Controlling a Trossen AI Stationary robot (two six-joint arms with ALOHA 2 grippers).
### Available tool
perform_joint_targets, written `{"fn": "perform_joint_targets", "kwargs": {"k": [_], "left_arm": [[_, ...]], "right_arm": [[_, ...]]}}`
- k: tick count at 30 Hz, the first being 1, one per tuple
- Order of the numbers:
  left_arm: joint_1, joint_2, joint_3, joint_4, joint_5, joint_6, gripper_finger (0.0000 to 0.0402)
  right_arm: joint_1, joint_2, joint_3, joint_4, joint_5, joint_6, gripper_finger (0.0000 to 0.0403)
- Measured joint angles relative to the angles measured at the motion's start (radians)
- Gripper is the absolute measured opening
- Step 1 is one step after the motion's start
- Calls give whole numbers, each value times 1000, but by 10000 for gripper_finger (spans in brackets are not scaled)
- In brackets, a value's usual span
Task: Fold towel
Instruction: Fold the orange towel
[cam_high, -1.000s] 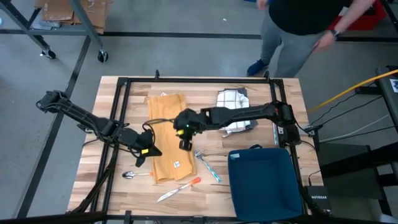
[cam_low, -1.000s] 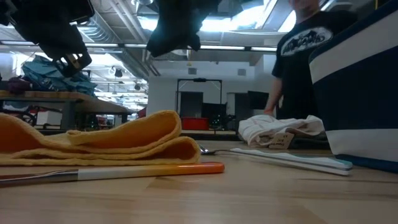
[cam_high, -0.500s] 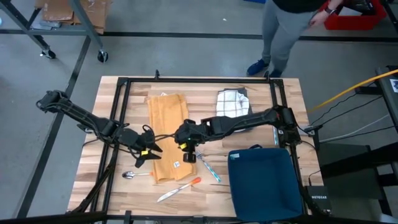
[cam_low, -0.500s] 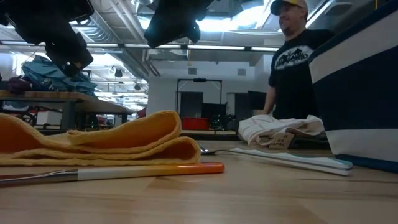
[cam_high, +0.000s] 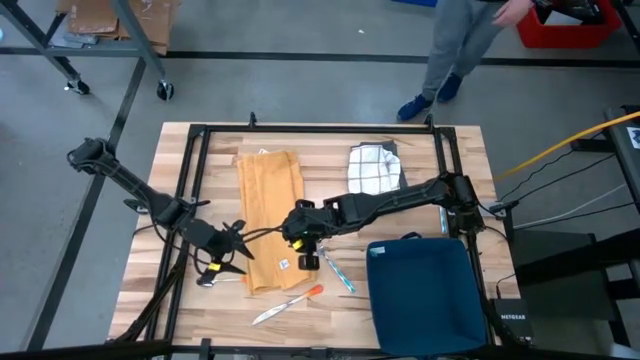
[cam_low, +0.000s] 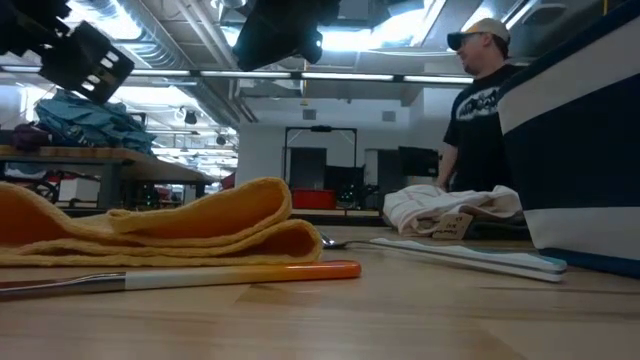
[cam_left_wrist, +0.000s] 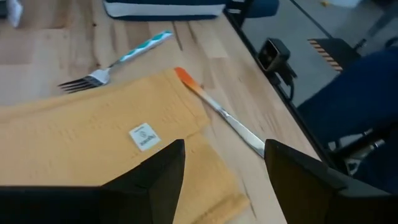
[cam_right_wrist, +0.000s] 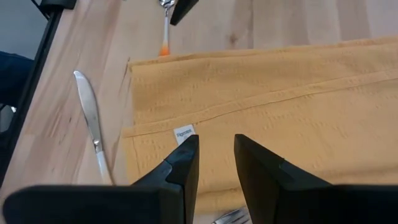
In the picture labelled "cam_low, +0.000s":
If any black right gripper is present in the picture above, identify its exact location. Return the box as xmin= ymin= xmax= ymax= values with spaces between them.
xmin=232 ymin=0 xmax=325 ymax=72

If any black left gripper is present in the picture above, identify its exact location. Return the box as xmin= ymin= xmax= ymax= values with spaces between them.
xmin=38 ymin=20 xmax=136 ymax=105

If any mustard yellow towel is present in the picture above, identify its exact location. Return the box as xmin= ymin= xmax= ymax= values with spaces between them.
xmin=0 ymin=176 xmax=324 ymax=268

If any white checked towel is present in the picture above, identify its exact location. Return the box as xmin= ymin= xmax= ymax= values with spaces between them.
xmin=382 ymin=183 xmax=524 ymax=239

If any fork with teal handle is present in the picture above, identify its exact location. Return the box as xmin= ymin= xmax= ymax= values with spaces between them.
xmin=318 ymin=231 xmax=569 ymax=284

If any ceiling light strip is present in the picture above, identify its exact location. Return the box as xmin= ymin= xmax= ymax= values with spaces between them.
xmin=0 ymin=63 xmax=475 ymax=86

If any pile of teal clothes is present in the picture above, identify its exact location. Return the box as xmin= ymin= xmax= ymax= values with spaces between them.
xmin=34 ymin=89 xmax=157 ymax=155

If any maroon bag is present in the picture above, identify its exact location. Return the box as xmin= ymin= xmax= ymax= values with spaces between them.
xmin=10 ymin=123 xmax=52 ymax=153

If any black framed robot station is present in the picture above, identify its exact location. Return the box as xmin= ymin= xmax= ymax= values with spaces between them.
xmin=282 ymin=124 xmax=381 ymax=211

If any wooden workbench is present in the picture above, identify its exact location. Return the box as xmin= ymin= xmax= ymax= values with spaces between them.
xmin=0 ymin=144 xmax=217 ymax=210

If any red plastic bin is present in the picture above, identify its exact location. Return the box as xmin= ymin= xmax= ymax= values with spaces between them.
xmin=291 ymin=188 xmax=338 ymax=211

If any black monitor on stand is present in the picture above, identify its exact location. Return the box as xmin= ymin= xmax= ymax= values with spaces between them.
xmin=398 ymin=145 xmax=441 ymax=178

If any person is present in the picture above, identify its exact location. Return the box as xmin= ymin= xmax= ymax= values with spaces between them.
xmin=433 ymin=17 xmax=525 ymax=194

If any navy blue fabric basket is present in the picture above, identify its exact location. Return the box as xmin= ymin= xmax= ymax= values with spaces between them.
xmin=497 ymin=0 xmax=640 ymax=279

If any black metal table frame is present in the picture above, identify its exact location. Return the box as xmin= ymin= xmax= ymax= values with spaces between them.
xmin=54 ymin=205 xmax=386 ymax=227

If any knife with orange handle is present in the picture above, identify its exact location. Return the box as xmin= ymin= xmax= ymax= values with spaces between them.
xmin=0 ymin=259 xmax=363 ymax=302

